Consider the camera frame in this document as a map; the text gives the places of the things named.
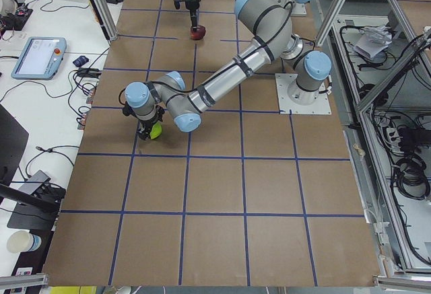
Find green apple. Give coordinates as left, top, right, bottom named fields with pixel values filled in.
left=150, top=122, right=162, bottom=140

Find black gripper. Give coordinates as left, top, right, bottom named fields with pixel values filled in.
left=137, top=110, right=165, bottom=140
left=185, top=0, right=200, bottom=32

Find small dark blue pouch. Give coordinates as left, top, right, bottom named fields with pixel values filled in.
left=73, top=55, right=89, bottom=67

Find near teach pendant tablet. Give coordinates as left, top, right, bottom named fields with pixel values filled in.
left=11, top=37, right=67, bottom=80

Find coiled black cables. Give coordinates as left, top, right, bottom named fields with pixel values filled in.
left=390, top=155, right=431, bottom=203

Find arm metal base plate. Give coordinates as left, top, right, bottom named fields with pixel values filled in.
left=292, top=2, right=307, bottom=17
left=275, top=73, right=332, bottom=115

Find aluminium frame post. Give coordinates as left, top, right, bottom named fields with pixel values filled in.
left=89, top=0, right=118, bottom=42

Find dark red apple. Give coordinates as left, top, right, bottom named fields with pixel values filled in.
left=190, top=25, right=206, bottom=40

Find white paper cup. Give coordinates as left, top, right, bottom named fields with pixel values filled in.
left=6, top=230, right=42, bottom=253

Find crumpled white papers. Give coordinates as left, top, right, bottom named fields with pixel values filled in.
left=353, top=25, right=392, bottom=60

